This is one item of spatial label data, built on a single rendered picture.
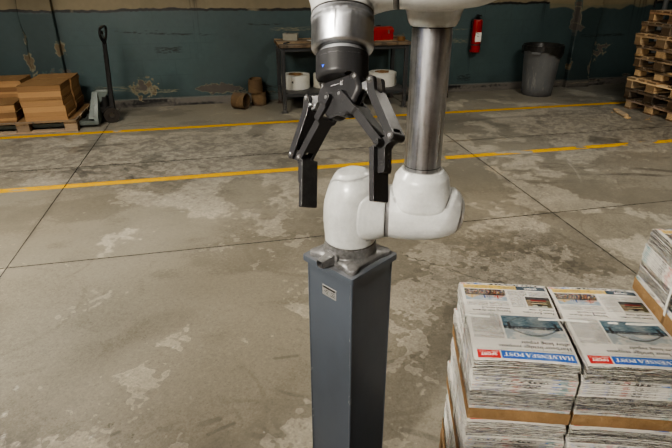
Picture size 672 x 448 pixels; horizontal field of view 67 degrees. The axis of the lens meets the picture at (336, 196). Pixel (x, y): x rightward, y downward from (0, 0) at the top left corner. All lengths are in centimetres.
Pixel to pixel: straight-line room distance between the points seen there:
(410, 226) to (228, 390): 145
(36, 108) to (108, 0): 175
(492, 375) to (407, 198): 54
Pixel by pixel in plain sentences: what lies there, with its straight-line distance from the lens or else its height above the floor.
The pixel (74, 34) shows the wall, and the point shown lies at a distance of 780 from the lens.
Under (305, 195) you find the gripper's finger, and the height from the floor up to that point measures 149.
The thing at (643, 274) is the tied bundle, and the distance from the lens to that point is 189.
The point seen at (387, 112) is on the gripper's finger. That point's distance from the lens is 66.
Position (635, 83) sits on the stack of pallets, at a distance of 825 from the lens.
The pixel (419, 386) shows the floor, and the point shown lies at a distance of 257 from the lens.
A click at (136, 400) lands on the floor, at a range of 264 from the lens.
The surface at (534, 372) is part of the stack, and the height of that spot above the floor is 79.
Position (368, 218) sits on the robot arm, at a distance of 140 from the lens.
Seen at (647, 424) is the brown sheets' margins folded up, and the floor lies 63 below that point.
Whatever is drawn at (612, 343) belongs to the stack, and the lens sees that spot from 167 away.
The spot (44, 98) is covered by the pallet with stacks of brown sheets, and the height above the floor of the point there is 41.
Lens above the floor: 179
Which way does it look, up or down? 24 degrees down
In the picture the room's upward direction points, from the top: straight up
